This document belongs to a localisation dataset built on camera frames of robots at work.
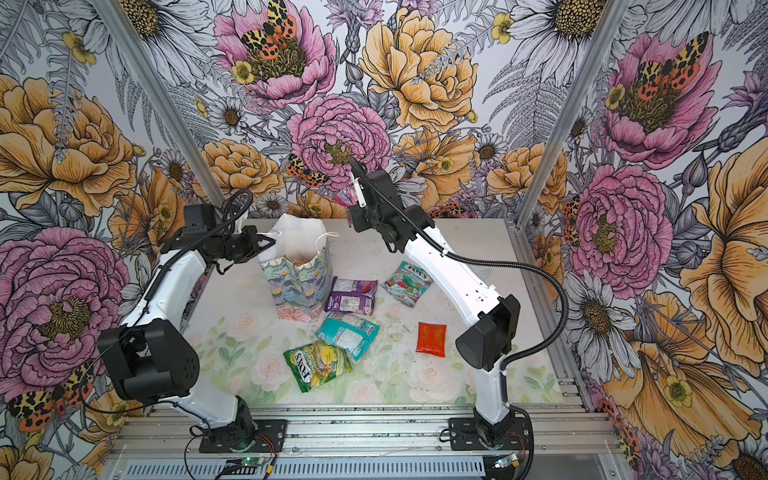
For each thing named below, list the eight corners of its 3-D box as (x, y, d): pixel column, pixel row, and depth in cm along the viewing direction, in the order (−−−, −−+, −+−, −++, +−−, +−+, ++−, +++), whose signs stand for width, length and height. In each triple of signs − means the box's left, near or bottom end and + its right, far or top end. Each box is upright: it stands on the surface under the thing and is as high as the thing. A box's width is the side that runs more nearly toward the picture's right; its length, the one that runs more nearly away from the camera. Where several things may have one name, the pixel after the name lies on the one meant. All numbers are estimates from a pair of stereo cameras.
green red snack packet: (381, 288, 104) (381, 283, 101) (404, 264, 111) (405, 258, 108) (410, 308, 99) (411, 303, 97) (432, 282, 106) (433, 276, 103)
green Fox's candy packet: (300, 397, 82) (297, 393, 79) (287, 357, 89) (283, 352, 86) (353, 369, 87) (351, 364, 84) (336, 333, 94) (334, 328, 91)
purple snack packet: (326, 311, 98) (324, 307, 96) (334, 280, 105) (333, 276, 103) (373, 316, 97) (372, 312, 95) (378, 284, 104) (378, 280, 102)
